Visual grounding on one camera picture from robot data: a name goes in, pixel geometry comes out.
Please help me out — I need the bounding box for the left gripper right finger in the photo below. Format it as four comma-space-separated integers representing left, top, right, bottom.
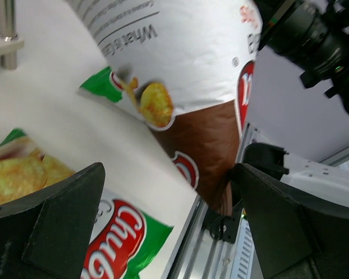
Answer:
231, 164, 349, 278

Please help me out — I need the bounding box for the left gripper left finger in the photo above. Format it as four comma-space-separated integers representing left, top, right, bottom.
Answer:
0, 163, 105, 278

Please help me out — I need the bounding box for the brown Chuba cassava bag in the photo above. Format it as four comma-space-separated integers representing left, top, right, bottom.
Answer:
69, 1, 262, 216

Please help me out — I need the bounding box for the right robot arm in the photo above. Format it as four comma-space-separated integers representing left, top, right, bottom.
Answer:
239, 1, 349, 207

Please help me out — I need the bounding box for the white two-tier wooden shelf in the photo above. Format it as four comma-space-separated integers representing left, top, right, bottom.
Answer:
0, 0, 24, 70

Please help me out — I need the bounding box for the green Chuba cassava bag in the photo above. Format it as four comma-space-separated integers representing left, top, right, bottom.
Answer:
0, 70, 195, 278

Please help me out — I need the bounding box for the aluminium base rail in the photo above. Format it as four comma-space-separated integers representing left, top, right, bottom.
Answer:
159, 121, 262, 279

